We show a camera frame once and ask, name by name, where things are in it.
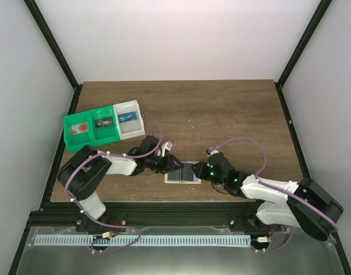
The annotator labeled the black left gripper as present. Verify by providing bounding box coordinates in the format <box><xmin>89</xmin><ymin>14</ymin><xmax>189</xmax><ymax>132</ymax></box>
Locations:
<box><xmin>145</xmin><ymin>153</ymin><xmax>184</xmax><ymax>174</ymax></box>

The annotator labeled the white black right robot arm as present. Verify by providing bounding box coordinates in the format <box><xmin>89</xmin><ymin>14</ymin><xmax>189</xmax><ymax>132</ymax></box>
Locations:
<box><xmin>192</xmin><ymin>150</ymin><xmax>344</xmax><ymax>241</ymax></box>

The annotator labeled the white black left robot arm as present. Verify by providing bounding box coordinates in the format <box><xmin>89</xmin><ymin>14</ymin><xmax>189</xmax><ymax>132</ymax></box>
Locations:
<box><xmin>56</xmin><ymin>135</ymin><xmax>184</xmax><ymax>231</ymax></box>

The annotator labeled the dark card in holder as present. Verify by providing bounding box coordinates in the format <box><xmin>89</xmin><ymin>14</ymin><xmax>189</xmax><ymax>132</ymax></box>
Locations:
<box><xmin>181</xmin><ymin>163</ymin><xmax>194</xmax><ymax>182</ymax></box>

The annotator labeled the blue credit card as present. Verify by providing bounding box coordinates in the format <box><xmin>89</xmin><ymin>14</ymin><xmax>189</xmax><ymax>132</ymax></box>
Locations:
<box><xmin>118</xmin><ymin>111</ymin><xmax>138</xmax><ymax>123</ymax></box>

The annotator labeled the black vip card in bin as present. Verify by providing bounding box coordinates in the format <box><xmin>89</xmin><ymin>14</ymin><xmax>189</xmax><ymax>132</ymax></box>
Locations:
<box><xmin>95</xmin><ymin>116</ymin><xmax>114</xmax><ymax>129</ymax></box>

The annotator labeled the white red card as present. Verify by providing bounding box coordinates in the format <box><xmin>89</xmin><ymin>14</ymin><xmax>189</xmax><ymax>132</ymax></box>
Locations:
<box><xmin>71</xmin><ymin>122</ymin><xmax>89</xmax><ymax>135</ymax></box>

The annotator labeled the white plastic bin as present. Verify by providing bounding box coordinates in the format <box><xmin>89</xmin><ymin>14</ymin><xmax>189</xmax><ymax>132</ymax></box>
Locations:
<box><xmin>113</xmin><ymin>100</ymin><xmax>145</xmax><ymax>140</ymax></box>

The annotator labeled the green plastic bin middle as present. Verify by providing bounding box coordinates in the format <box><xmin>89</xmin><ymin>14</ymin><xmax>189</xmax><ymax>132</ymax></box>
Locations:
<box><xmin>89</xmin><ymin>105</ymin><xmax>120</xmax><ymax>146</ymax></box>

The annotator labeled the green plastic bin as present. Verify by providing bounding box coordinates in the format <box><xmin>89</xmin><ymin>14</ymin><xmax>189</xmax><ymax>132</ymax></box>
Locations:
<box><xmin>64</xmin><ymin>111</ymin><xmax>96</xmax><ymax>153</ymax></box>
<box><xmin>89</xmin><ymin>105</ymin><xmax>120</xmax><ymax>146</ymax></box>

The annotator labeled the green plastic bin left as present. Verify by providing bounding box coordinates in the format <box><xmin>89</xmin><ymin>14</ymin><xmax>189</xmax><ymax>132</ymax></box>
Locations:
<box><xmin>64</xmin><ymin>111</ymin><xmax>96</xmax><ymax>153</ymax></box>

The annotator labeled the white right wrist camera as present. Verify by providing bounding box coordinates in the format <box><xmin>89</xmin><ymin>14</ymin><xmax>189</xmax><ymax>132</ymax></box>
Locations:
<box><xmin>206</xmin><ymin>148</ymin><xmax>219</xmax><ymax>158</ymax></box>

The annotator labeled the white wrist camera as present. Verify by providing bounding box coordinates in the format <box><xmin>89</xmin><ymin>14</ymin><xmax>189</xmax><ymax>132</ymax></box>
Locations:
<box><xmin>159</xmin><ymin>141</ymin><xmax>173</xmax><ymax>157</ymax></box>
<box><xmin>206</xmin><ymin>148</ymin><xmax>219</xmax><ymax>158</ymax></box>

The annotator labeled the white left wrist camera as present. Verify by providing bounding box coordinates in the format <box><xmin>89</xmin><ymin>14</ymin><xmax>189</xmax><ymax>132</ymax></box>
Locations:
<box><xmin>159</xmin><ymin>141</ymin><xmax>173</xmax><ymax>157</ymax></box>

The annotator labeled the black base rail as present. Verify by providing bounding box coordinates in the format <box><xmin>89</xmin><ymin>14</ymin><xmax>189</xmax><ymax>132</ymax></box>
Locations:
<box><xmin>29</xmin><ymin>201</ymin><xmax>333</xmax><ymax>234</ymax></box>

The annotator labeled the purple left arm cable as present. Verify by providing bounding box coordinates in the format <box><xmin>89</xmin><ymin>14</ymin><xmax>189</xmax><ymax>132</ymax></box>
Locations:
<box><xmin>65</xmin><ymin>123</ymin><xmax>164</xmax><ymax>254</ymax></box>

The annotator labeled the metal base plate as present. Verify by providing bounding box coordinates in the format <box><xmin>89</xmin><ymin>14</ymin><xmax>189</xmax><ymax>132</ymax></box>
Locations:
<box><xmin>11</xmin><ymin>227</ymin><xmax>345</xmax><ymax>274</ymax></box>

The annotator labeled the light blue slotted cable duct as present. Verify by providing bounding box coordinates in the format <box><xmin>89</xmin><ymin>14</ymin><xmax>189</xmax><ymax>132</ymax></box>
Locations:
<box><xmin>34</xmin><ymin>234</ymin><xmax>251</xmax><ymax>248</ymax></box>

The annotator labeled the black frame post right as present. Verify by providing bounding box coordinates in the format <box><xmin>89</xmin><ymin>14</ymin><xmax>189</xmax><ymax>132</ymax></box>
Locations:
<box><xmin>275</xmin><ymin>0</ymin><xmax>332</xmax><ymax>89</ymax></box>

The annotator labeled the black frame post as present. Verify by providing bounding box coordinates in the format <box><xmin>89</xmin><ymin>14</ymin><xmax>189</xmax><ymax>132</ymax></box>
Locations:
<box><xmin>24</xmin><ymin>0</ymin><xmax>79</xmax><ymax>90</ymax></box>
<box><xmin>275</xmin><ymin>0</ymin><xmax>332</xmax><ymax>89</ymax></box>

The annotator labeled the black frame post left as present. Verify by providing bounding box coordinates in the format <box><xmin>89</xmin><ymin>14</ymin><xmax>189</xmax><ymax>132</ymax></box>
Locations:
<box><xmin>24</xmin><ymin>0</ymin><xmax>79</xmax><ymax>90</ymax></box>

